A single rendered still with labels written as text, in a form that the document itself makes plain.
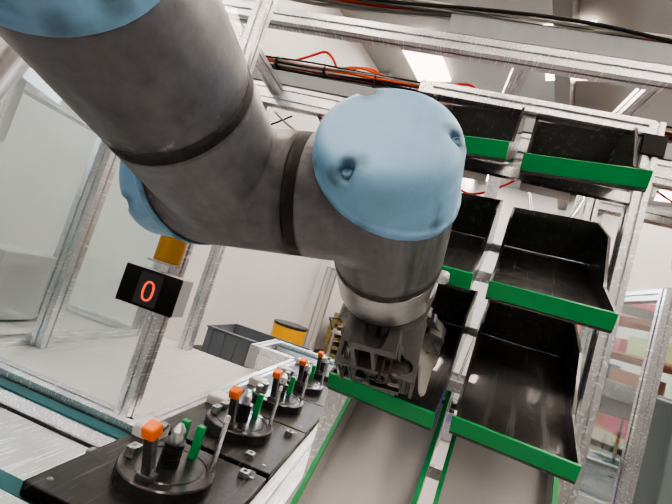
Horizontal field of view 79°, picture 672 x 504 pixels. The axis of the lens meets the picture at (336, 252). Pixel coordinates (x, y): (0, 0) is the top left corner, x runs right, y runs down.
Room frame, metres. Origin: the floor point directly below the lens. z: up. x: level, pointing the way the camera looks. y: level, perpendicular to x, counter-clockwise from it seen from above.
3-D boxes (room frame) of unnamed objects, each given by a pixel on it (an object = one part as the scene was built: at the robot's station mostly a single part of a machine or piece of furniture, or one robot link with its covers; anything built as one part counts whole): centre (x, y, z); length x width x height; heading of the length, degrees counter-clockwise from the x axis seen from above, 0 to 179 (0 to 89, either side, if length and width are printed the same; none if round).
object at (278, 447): (0.87, 0.09, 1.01); 0.24 x 0.24 x 0.13; 77
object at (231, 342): (2.76, 0.30, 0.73); 0.62 x 0.42 x 0.23; 77
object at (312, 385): (1.35, -0.02, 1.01); 0.24 x 0.24 x 0.13; 77
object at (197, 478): (0.62, 0.14, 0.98); 0.14 x 0.14 x 0.02
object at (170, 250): (0.78, 0.30, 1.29); 0.05 x 0.05 x 0.05
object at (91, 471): (0.62, 0.14, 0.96); 0.24 x 0.24 x 0.02; 77
